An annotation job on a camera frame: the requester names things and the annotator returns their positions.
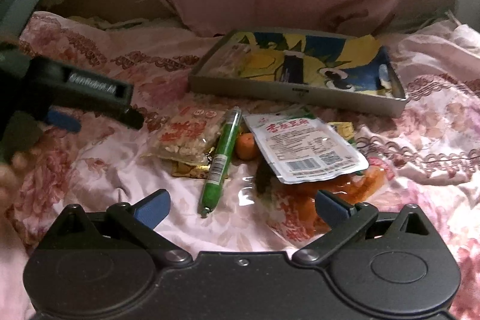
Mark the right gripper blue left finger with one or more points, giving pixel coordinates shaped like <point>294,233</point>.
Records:
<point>136,224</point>

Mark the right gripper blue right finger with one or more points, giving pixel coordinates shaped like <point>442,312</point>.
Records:
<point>347,222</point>

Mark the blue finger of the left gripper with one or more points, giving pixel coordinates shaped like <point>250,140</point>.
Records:
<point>63,121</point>

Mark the orange red snack bag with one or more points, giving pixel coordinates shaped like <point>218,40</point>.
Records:
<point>337,188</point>

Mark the green sausage stick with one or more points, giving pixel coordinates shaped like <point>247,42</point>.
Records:
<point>213,187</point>

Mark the white tofu snack packet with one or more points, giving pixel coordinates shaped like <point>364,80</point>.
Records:
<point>300,148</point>

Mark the yellow green snack packet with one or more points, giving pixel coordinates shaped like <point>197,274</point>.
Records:
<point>345,130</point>

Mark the dark dried snack clear bag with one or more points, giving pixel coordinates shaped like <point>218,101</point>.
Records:
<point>256,183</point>

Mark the rice cracker snack bag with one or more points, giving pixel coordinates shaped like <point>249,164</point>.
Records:
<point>188,136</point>

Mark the small orange fruit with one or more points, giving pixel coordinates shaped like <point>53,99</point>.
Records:
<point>246,148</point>

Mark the gold foil snack packet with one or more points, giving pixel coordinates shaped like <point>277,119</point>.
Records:
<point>188,171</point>

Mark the person's left hand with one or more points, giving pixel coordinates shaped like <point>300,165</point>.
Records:
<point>11,178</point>

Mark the pink floral bedsheet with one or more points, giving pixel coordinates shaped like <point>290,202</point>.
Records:
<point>428,156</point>

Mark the metal cartoon tin tray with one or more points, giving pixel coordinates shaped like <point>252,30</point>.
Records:
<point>301,66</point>

